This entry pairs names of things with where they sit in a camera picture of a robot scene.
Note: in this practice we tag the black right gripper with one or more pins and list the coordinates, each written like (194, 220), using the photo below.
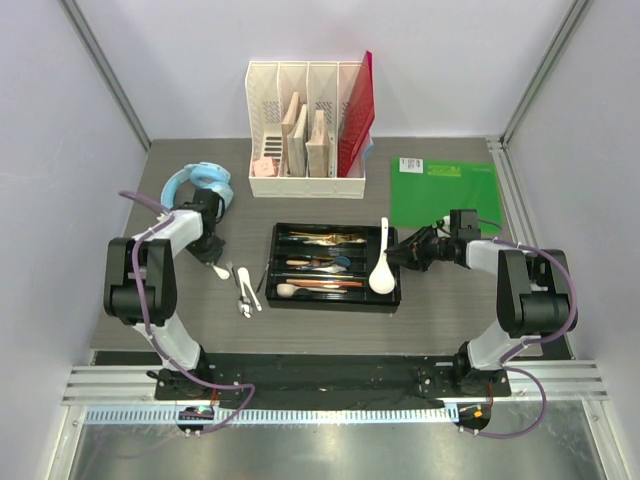
(414, 250)

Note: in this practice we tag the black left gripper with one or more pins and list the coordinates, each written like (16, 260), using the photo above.
(212, 256)

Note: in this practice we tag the white thin plastic spoon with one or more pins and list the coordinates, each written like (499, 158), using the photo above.
(222, 273)

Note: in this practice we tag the blue plastic spoon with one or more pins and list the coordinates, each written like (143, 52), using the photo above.
(340, 260)

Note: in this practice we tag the light blue headphones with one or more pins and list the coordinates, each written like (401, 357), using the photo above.
(202, 175)

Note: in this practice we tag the small white ceramic spoon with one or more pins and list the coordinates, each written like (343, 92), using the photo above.
(285, 290)

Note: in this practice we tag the copper round head spoon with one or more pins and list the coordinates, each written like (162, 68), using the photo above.
(318, 261)

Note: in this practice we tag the black cutlery tray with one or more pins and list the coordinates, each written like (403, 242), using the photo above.
(361, 244)

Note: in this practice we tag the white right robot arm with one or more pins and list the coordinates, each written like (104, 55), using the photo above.
(535, 295)

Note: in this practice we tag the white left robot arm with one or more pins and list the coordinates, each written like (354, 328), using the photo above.
(140, 286)

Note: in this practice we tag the large white ceramic spoon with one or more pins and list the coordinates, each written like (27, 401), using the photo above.
(381, 280)

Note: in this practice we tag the green cutting mat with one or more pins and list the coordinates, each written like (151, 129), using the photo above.
(425, 191)

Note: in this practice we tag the pink cube box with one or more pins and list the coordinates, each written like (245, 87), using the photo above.
(265, 167)

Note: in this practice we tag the orange chopstick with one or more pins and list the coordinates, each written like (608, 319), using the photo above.
(325, 283)

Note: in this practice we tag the white chopstick in tray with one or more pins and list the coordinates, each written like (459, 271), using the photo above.
(322, 290)

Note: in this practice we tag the mesh zipper pouch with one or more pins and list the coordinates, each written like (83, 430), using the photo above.
(367, 150)

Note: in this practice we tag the wooden board right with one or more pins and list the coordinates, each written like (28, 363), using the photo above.
(317, 146)

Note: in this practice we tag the wooden board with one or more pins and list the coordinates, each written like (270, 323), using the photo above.
(294, 129)
(317, 146)

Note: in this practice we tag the magenta plastic folder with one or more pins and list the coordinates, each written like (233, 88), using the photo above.
(359, 117)

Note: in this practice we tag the wooden board left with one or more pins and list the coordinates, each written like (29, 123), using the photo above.
(294, 129)

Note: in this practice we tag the white file organizer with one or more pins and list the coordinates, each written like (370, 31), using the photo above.
(306, 139)

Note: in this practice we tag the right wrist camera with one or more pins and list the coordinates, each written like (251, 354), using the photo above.
(443, 223)

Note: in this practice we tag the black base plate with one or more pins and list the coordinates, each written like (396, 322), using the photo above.
(335, 381)

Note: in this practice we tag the white cable duct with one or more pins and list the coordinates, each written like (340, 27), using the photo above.
(200, 415)

